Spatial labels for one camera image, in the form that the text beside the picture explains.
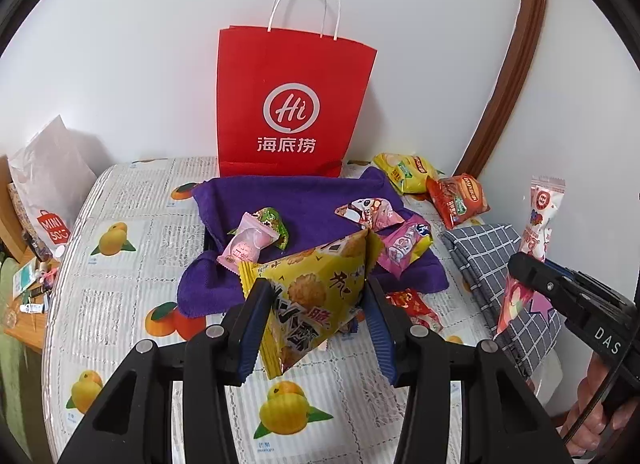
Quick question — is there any yellow triangular snack packet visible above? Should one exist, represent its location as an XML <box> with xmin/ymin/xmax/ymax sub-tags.
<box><xmin>239</xmin><ymin>229</ymin><xmax>384</xmax><ymax>378</ymax></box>

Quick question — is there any pink yellow snack bag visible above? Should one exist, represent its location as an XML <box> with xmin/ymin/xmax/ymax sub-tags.
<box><xmin>378</xmin><ymin>215</ymin><xmax>433</xmax><ymax>279</ymax></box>

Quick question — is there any long white pink snack packet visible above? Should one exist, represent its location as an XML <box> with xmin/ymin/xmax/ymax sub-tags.
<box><xmin>496</xmin><ymin>176</ymin><xmax>565</xmax><ymax>335</ymax></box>

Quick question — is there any pink round candy packet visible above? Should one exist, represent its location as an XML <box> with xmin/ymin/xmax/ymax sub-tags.
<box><xmin>217</xmin><ymin>213</ymin><xmax>280</xmax><ymax>275</ymax></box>

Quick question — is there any green triangular snack packet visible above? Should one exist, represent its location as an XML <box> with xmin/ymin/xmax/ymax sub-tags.
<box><xmin>229</xmin><ymin>206</ymin><xmax>290</xmax><ymax>251</ymax></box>

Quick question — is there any pink cartoon snack packet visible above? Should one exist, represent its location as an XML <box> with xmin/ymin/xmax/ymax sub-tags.
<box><xmin>334</xmin><ymin>198</ymin><xmax>405</xmax><ymax>231</ymax></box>

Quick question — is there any right hand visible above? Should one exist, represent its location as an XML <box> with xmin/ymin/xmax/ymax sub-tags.
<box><xmin>560</xmin><ymin>352</ymin><xmax>639</xmax><ymax>458</ymax></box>

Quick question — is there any red snack packet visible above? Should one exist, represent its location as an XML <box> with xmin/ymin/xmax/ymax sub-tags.
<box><xmin>386</xmin><ymin>289</ymin><xmax>442</xmax><ymax>333</ymax></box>

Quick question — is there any blue snack packet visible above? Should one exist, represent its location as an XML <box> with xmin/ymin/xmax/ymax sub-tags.
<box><xmin>338</xmin><ymin>310</ymin><xmax>364</xmax><ymax>336</ymax></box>

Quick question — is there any grey checked cloth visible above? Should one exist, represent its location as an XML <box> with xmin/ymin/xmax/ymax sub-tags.
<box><xmin>440</xmin><ymin>224</ymin><xmax>562</xmax><ymax>378</ymax></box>

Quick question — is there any purple towel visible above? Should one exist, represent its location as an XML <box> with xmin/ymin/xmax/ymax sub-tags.
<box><xmin>176</xmin><ymin>165</ymin><xmax>450</xmax><ymax>319</ymax></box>

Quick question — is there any orange chips bag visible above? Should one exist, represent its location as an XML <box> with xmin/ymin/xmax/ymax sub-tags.
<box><xmin>426</xmin><ymin>173</ymin><xmax>490</xmax><ymax>230</ymax></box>

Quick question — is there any yellow chips bag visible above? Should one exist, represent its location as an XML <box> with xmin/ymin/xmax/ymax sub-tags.
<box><xmin>373</xmin><ymin>152</ymin><xmax>439</xmax><ymax>195</ymax></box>

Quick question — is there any wooden side table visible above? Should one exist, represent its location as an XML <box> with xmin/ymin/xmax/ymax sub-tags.
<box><xmin>1</xmin><ymin>154</ymin><xmax>58</xmax><ymax>354</ymax></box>

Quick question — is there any red paper bag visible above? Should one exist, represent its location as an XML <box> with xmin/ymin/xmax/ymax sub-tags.
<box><xmin>216</xmin><ymin>24</ymin><xmax>376</xmax><ymax>177</ymax></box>

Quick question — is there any white plastic bag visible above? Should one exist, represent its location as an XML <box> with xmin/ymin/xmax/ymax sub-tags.
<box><xmin>9</xmin><ymin>117</ymin><xmax>96</xmax><ymax>252</ymax></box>

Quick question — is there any brown wooden door frame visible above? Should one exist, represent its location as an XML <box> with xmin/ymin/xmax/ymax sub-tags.
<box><xmin>454</xmin><ymin>0</ymin><xmax>548</xmax><ymax>177</ymax></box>

